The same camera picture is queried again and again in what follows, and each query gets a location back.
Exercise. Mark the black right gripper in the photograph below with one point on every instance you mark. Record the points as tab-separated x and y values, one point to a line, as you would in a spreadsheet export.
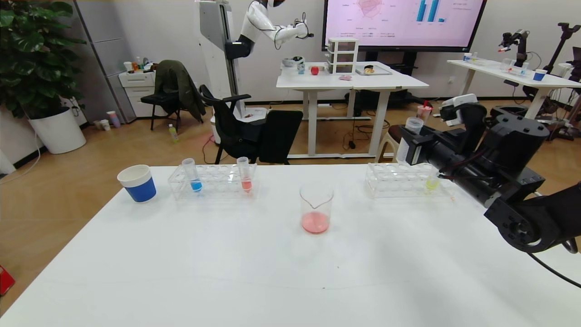
411	150

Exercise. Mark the red pigment test tube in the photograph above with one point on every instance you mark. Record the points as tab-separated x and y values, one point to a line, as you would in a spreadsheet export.
414	125
246	184

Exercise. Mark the blue pigment test tube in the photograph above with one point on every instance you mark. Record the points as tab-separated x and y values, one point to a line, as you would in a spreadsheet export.
195	184

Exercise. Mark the black tabletop robot arm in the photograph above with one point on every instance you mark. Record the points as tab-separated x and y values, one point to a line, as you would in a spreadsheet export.
522	45

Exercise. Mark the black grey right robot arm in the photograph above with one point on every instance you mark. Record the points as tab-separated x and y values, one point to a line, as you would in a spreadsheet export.
517	136

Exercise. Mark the yellow pigment test tube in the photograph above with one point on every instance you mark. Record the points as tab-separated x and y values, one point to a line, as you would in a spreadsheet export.
431	183

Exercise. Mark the clear acrylic test tube rack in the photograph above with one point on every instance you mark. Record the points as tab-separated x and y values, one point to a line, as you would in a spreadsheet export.
218	181
390	181

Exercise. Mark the clear glass beaker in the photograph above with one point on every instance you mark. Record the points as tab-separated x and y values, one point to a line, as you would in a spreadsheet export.
315	222

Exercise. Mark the brown seat stool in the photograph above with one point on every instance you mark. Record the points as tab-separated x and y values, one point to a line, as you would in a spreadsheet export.
396	131

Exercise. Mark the pink drink cup with straw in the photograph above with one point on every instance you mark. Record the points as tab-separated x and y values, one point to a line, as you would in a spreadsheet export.
424	113

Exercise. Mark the white desk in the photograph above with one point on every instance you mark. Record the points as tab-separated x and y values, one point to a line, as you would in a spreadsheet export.
386	81
308	81

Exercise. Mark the grey tray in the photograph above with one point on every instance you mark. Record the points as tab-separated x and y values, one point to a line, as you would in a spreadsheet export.
381	71

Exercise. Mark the long white table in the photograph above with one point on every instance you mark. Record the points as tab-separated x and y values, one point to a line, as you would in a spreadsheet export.
490	69

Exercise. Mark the white drawer organizer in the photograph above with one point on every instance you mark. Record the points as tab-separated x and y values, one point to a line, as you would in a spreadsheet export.
342	56

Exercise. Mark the small blue cup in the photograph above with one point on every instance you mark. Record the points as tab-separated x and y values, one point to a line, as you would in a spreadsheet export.
539	76

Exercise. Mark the grey white headset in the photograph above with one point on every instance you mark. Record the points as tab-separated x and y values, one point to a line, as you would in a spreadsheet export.
292	61

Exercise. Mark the black office armchair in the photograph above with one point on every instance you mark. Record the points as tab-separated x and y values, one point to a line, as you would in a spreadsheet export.
231	131

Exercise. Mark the black tripod stand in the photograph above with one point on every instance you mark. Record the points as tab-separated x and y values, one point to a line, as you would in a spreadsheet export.
569	28

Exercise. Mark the white humanoid robot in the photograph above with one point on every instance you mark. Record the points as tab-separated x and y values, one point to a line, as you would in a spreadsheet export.
258	22

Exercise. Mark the white robot stand column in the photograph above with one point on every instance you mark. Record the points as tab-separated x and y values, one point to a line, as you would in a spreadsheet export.
213	27

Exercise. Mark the dark green jacket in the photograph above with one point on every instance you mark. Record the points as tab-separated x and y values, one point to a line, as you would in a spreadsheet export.
181	81

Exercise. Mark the green drink bottle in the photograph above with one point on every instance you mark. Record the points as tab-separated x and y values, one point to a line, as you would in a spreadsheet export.
173	134

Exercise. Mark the blue paper cup white rim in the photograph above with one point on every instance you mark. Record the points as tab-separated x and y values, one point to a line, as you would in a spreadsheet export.
138	186

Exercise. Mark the white drawer cabinet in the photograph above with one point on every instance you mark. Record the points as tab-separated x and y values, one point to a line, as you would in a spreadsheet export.
136	86

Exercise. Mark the pink purple cup stack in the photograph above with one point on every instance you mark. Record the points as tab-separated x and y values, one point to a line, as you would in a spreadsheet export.
113	119

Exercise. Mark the small white paper cup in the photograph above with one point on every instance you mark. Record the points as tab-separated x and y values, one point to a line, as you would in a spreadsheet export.
105	125

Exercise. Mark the tall grey cabinet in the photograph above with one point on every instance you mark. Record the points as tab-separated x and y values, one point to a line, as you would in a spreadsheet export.
109	45

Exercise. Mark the white plant pot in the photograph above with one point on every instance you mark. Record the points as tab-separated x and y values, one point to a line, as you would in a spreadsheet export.
59	131

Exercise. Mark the large green potted plant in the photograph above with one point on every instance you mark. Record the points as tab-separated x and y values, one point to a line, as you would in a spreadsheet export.
32	54

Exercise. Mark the red flat object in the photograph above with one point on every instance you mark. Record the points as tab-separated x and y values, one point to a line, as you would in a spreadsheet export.
5	280

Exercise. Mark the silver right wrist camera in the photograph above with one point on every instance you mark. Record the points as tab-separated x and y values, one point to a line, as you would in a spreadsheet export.
456	109

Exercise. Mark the large wall display screen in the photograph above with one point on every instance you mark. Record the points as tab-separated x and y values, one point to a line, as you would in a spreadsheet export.
399	22

